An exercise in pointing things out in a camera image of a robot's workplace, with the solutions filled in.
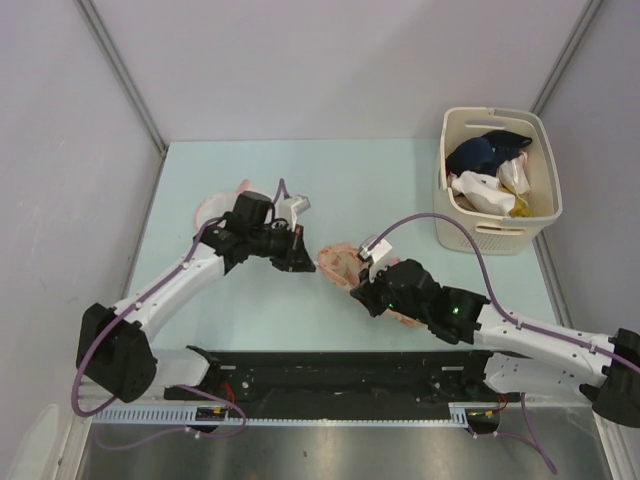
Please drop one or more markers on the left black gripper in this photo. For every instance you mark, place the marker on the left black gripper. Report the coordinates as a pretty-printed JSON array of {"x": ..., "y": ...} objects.
[{"x": 300, "y": 259}]

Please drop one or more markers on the dark navy garment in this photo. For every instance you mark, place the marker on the dark navy garment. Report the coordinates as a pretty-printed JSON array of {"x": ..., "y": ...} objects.
[{"x": 485, "y": 154}]

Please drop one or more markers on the cream plastic laundry basket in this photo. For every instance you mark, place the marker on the cream plastic laundry basket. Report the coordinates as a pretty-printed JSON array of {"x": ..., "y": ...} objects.
[{"x": 460, "y": 225}]

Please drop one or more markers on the floral orange bra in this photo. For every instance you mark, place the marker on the floral orange bra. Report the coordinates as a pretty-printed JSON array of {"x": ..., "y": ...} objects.
[{"x": 341, "y": 265}]

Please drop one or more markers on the white slotted cable duct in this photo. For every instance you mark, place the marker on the white slotted cable duct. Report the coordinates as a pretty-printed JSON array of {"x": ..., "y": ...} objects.
[{"x": 451, "y": 415}]

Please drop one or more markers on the yellow garment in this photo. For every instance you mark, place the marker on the yellow garment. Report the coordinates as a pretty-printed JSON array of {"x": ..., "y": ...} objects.
[{"x": 521, "y": 208}]

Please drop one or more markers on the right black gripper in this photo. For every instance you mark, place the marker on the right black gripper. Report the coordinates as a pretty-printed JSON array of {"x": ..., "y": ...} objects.
[{"x": 367, "y": 295}]

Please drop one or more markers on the white pink plastic bag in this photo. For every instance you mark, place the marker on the white pink plastic bag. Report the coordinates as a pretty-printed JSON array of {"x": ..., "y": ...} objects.
[{"x": 512, "y": 174}]

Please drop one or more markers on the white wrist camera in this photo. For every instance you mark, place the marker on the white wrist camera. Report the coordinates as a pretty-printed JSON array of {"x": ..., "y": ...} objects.
[
  {"x": 290, "y": 209},
  {"x": 375, "y": 252}
]

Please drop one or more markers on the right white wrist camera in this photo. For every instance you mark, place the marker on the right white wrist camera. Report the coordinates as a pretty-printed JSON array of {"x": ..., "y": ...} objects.
[{"x": 375, "y": 252}]

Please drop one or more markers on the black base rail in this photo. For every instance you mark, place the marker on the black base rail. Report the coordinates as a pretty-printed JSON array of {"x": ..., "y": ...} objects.
[{"x": 357, "y": 383}]

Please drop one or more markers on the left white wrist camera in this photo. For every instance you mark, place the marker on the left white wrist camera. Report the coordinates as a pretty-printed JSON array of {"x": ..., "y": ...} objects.
[{"x": 290, "y": 209}]

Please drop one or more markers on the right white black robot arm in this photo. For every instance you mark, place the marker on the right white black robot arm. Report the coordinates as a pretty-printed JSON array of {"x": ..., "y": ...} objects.
[{"x": 602, "y": 368}]

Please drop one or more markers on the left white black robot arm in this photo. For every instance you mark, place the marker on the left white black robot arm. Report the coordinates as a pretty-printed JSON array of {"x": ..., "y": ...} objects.
[{"x": 114, "y": 348}]

